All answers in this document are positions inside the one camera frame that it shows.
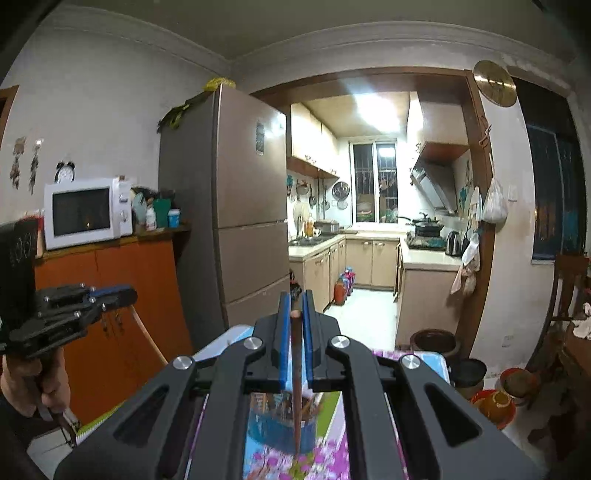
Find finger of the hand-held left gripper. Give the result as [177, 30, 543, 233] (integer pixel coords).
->
[0, 288, 139, 360]
[39, 283, 133, 308]

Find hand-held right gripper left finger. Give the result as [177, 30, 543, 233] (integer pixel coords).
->
[53, 292, 295, 480]

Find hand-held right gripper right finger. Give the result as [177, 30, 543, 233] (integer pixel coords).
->
[302, 290, 542, 480]

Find dark brown chopstick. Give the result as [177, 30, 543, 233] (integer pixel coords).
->
[289, 309, 306, 456]

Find light wooden chopstick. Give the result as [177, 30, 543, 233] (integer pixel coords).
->
[129, 305, 170, 367]

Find metal chopstick holder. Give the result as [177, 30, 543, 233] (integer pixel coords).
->
[246, 391, 325, 456]

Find person's left forearm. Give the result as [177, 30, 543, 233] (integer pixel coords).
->
[0, 397, 55, 480]

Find person's left hand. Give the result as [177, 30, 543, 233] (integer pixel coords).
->
[0, 350, 71, 415]

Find orange wooden cabinet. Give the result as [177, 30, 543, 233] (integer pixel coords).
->
[32, 224, 195, 426]

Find white microwave oven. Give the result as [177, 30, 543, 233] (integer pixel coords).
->
[43, 177, 135, 251]

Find beige kitchen base cabinets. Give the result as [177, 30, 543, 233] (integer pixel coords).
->
[287, 233, 465, 345]

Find pale green packet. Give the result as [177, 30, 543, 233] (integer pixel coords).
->
[131, 191, 148, 225]

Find floral tablecloth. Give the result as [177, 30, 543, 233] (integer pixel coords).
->
[76, 325, 452, 480]

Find brown ceramic jar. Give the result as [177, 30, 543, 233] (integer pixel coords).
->
[409, 328, 458, 356]

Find brown refrigerator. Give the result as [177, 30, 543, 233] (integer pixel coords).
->
[157, 83, 293, 341]

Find gas stove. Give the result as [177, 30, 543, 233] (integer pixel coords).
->
[406, 233, 448, 251]

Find black wok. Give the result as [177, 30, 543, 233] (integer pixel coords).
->
[397, 213, 444, 237]

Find black lidded pot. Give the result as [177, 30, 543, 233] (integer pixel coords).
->
[450, 359, 488, 399]

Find pink hanging towel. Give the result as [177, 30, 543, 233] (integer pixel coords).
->
[450, 263, 479, 296]

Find barred kitchen window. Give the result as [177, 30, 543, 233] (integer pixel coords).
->
[351, 140, 399, 223]

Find white hanging towel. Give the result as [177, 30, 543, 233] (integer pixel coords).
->
[461, 233, 481, 267]

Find red plastic basin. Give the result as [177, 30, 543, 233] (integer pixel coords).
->
[469, 390, 517, 428]

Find steel range hood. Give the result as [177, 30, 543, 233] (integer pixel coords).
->
[409, 159, 461, 216]

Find green leafy bundle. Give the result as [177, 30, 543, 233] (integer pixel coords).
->
[156, 98, 204, 134]

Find white hanging plastic bag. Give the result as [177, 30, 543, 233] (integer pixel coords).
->
[481, 177, 509, 225]

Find beige cabinet above hood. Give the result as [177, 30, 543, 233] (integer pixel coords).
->
[406, 91, 471, 162]

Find wooden chair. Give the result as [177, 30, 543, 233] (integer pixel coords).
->
[526, 253, 591, 403]

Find white crumpled cloth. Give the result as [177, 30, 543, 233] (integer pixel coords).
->
[572, 302, 591, 340]

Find dark blue window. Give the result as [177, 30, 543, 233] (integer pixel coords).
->
[526, 122, 587, 264]

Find hanging wall ornament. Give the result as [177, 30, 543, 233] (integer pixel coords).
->
[10, 136, 27, 189]
[28, 138, 44, 195]

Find beige wall cabinets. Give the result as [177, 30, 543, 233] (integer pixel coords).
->
[287, 102, 341, 179]

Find wooden door frame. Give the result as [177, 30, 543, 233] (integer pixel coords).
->
[249, 67, 498, 361]

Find gold round wall plate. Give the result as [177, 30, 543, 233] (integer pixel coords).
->
[473, 59, 517, 108]

